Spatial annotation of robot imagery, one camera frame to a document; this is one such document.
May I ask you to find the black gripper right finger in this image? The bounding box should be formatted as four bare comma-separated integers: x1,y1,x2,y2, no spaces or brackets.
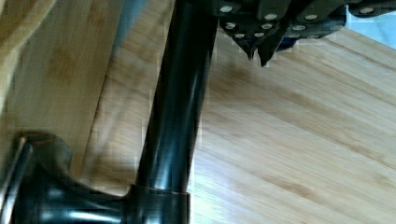
258,0,395,66

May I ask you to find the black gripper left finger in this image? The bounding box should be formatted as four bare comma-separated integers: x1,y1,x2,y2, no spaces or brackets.
219,0,282,61

